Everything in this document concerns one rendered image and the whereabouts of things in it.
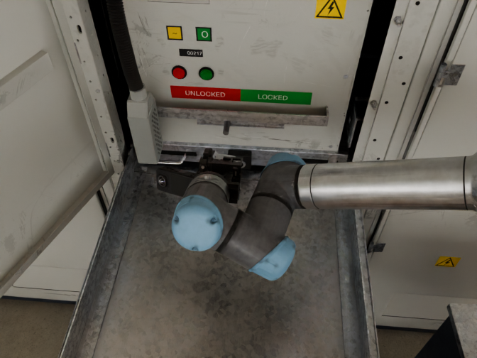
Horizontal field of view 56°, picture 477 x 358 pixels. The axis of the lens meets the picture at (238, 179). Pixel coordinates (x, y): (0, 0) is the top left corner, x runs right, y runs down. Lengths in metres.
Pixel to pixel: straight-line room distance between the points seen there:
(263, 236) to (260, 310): 0.31
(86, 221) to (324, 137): 0.75
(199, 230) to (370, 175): 0.27
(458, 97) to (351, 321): 0.50
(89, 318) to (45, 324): 1.03
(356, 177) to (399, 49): 0.33
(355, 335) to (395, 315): 0.85
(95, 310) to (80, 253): 0.61
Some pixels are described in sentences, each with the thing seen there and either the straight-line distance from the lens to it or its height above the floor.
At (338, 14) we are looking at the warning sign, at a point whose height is 1.29.
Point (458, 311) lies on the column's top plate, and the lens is 1.19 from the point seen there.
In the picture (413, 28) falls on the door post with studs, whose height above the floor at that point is 1.29.
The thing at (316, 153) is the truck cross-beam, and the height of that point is 0.92.
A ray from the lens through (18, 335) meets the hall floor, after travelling 2.06.
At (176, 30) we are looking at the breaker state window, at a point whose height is 1.24.
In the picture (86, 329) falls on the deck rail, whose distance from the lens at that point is 1.00.
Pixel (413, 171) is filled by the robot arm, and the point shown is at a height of 1.26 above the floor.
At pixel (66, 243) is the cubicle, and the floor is 0.49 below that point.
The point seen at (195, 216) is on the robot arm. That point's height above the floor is 1.21.
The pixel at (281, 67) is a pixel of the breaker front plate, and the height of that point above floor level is 1.16.
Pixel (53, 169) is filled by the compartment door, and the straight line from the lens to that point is 1.10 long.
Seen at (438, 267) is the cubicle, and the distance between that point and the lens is 1.53.
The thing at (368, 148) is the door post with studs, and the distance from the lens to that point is 1.10.
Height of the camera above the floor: 1.73
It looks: 49 degrees down
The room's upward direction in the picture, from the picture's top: straight up
